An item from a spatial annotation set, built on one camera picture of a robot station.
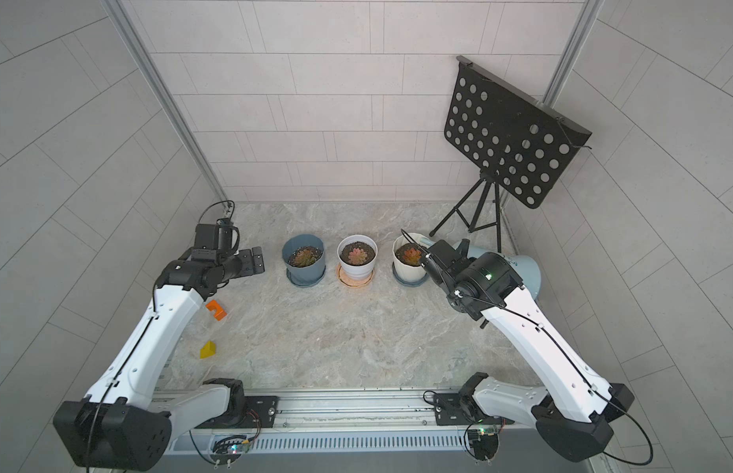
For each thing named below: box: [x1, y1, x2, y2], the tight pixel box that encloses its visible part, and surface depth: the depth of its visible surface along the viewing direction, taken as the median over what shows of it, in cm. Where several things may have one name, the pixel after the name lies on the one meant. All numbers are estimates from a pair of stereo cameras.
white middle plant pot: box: [335, 234, 379, 280], surface depth 93 cm
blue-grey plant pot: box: [281, 233, 327, 288], surface depth 93 cm
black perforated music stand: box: [428, 55, 593, 254], surface depth 75 cm
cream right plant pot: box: [392, 232, 427, 282], surface depth 93 cm
